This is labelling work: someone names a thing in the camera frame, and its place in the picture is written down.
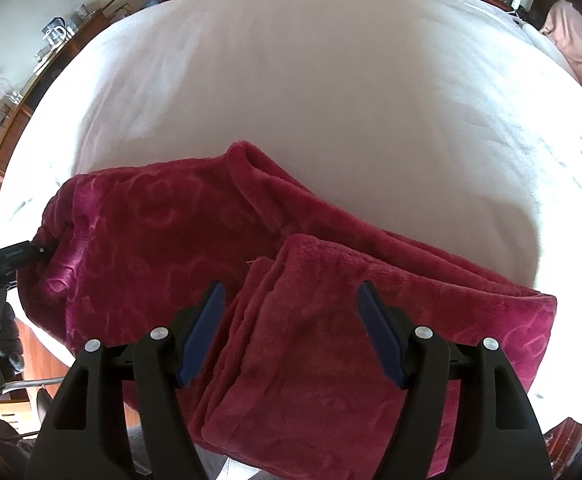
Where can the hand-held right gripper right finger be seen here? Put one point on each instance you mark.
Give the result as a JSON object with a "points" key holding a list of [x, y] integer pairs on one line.
{"points": [[381, 335]]}

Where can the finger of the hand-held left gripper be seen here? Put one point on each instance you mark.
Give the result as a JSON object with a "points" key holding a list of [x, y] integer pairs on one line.
{"points": [[36, 253]]}

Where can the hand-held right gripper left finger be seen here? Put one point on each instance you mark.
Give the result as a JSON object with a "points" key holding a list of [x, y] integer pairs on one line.
{"points": [[202, 332]]}

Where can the red embossed fleece blanket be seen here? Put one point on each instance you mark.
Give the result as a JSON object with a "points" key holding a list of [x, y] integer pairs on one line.
{"points": [[146, 240]]}

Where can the person's grey trouser leg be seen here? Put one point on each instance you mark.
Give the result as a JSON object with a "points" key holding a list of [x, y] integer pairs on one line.
{"points": [[231, 470]]}

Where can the glass electric kettle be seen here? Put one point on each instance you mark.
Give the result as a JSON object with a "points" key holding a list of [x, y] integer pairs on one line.
{"points": [[58, 31]]}

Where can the white duvet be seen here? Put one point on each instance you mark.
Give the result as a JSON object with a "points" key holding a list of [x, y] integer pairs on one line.
{"points": [[321, 85]]}

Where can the pink pillow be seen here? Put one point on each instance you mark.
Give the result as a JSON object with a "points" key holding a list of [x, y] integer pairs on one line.
{"points": [[578, 40]]}

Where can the metal frame chair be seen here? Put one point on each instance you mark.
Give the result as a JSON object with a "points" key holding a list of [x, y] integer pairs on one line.
{"points": [[31, 384]]}

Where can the wooden bed frame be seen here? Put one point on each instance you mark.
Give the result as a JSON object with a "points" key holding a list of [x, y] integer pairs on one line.
{"points": [[573, 440]]}

